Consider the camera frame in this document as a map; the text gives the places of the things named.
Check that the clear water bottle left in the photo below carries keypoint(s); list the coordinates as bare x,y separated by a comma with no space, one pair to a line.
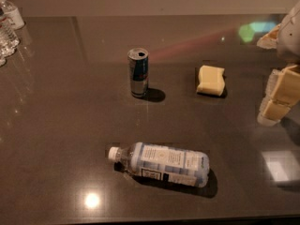
8,38

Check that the lying clear water bottle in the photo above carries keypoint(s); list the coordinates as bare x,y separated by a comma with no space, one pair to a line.
163,163

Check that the blue silver drink can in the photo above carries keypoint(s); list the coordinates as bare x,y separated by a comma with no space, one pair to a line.
138,71

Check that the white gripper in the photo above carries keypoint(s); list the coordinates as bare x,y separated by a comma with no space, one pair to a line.
290,37

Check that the yellow sponge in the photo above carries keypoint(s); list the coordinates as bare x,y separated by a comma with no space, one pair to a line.
211,80

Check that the white-label bottle at back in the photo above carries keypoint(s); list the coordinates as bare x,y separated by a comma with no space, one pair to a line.
13,14

